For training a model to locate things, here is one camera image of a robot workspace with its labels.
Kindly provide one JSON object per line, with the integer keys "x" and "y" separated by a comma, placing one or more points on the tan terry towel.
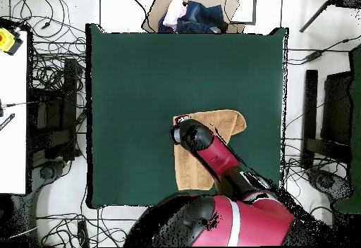
{"x": 189, "y": 172}

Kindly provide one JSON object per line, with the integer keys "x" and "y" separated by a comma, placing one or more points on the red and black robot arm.
{"x": 225, "y": 219}

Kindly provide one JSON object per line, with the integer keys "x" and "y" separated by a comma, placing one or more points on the dark green table cloth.
{"x": 135, "y": 90}

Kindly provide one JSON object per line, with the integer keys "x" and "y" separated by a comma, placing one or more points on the purple dotted garment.
{"x": 165, "y": 28}

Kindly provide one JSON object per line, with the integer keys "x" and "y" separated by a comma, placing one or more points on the blue jeans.
{"x": 203, "y": 17}

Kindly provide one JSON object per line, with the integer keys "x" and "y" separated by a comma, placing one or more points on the pale pink garment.
{"x": 175, "y": 11}

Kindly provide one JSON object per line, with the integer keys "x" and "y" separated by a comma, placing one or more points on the cardboard box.
{"x": 156, "y": 11}

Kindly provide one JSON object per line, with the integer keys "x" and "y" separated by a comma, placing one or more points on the black metal stand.
{"x": 310, "y": 104}
{"x": 69, "y": 104}

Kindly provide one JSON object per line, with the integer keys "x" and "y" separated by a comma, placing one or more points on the round black base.
{"x": 327, "y": 181}
{"x": 47, "y": 172}

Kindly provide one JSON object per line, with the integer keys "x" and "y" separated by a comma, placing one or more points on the black power strip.
{"x": 83, "y": 232}

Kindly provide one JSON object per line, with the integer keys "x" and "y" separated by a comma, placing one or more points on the white side table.
{"x": 12, "y": 118}

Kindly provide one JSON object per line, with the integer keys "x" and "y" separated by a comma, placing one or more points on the green cloth-covered table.
{"x": 356, "y": 118}

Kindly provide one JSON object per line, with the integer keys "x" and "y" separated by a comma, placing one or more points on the black striped tool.
{"x": 7, "y": 121}

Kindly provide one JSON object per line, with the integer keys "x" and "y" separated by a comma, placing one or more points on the yellow emergency stop button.
{"x": 6, "y": 41}

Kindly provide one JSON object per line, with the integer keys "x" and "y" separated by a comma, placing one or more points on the black tripod stand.
{"x": 351, "y": 0}

